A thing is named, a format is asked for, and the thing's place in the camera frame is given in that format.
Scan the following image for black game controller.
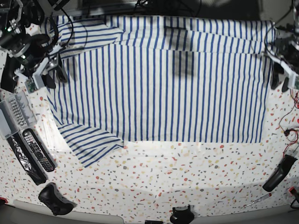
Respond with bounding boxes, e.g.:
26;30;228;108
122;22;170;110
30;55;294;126
38;184;74;216

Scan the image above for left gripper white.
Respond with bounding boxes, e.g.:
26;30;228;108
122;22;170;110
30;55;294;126
267;50;299;92

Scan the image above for blue striped white t-shirt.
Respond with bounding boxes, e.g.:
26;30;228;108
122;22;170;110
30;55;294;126
47;16;275;167

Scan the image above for black remote control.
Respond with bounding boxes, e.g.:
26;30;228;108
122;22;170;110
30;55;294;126
22;128;55;172

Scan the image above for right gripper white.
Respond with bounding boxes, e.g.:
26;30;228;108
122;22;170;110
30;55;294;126
14;45;68;93

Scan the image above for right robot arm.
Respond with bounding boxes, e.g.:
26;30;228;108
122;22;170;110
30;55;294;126
0;0;63;93

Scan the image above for red and black wires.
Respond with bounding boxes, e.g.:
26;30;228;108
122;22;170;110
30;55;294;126
278;88;299;150

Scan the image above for black foil packet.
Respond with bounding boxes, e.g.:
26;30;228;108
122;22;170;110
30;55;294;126
7;133;47;185

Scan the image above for black handheld device right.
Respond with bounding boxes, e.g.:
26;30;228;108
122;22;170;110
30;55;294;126
263;155;298;192

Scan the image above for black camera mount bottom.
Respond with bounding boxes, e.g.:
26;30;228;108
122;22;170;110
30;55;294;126
170;205;195;224

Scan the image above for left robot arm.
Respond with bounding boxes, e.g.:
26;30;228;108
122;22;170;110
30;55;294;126
54;15;299;101

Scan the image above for black tube left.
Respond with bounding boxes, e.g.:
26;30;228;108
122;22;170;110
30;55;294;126
0;56;21;93

